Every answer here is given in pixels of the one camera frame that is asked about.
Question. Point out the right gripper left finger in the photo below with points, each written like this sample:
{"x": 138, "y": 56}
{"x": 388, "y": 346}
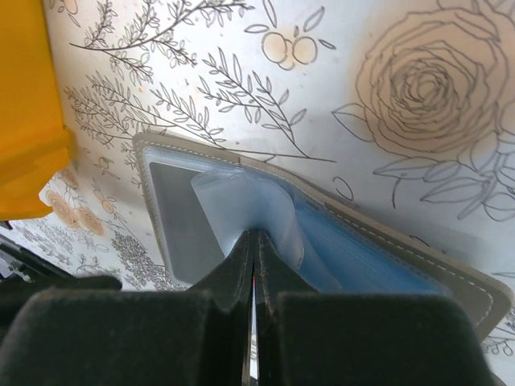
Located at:
{"x": 63, "y": 330}

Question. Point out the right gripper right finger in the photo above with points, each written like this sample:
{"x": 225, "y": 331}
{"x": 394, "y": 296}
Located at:
{"x": 308, "y": 338}

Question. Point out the grey card holder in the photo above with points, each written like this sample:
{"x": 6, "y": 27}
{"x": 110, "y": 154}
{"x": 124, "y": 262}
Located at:
{"x": 334, "y": 248}

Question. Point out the yellow toy bin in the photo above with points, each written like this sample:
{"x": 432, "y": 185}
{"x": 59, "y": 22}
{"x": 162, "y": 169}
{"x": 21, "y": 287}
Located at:
{"x": 35, "y": 143}

